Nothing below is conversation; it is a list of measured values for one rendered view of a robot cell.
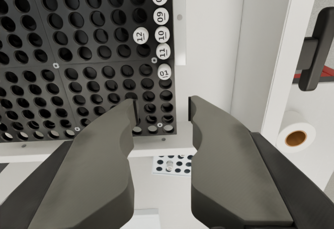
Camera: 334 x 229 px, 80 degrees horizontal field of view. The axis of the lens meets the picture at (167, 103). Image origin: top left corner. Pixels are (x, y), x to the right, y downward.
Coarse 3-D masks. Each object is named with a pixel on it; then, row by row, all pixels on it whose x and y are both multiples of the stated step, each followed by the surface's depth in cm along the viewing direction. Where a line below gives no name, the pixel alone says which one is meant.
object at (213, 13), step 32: (192, 0) 22; (224, 0) 22; (192, 32) 24; (224, 32) 24; (192, 64) 26; (224, 64) 26; (224, 96) 28; (192, 128) 28; (0, 160) 26; (32, 160) 26
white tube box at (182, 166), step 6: (156, 156) 39; (162, 156) 39; (168, 156) 39; (174, 156) 39; (180, 156) 40; (186, 156) 39; (156, 162) 39; (162, 162) 40; (174, 162) 40; (180, 162) 41; (186, 162) 40; (156, 168) 41; (162, 168) 41; (174, 168) 40; (180, 168) 40; (186, 168) 40; (156, 174) 41; (162, 174) 41; (168, 174) 41; (174, 174) 41; (180, 174) 41; (186, 174) 41
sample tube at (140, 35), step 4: (140, 28) 16; (144, 28) 17; (136, 32) 16; (140, 32) 16; (144, 32) 16; (136, 36) 16; (140, 36) 16; (144, 36) 16; (148, 36) 18; (136, 40) 17; (140, 40) 17; (144, 40) 17
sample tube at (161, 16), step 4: (160, 8) 16; (164, 8) 16; (156, 12) 16; (160, 12) 16; (164, 12) 16; (156, 16) 16; (160, 16) 16; (164, 16) 16; (156, 20) 16; (160, 20) 16; (164, 20) 16; (160, 24) 16
